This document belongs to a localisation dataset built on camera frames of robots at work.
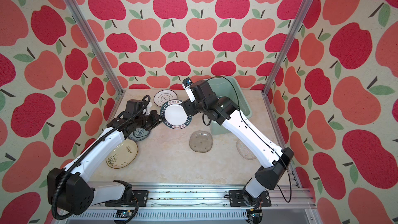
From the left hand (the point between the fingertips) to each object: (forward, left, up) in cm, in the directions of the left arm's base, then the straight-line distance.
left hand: (168, 119), depth 80 cm
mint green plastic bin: (+30, -37, -5) cm, 48 cm away
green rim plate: (+5, -3, -4) cm, 7 cm away
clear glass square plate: (-3, -18, -21) cm, 27 cm away
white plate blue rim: (+36, +11, -19) cm, 42 cm away
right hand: (+2, -14, +13) cm, 20 cm away
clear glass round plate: (-9, -43, -21) cm, 49 cm away
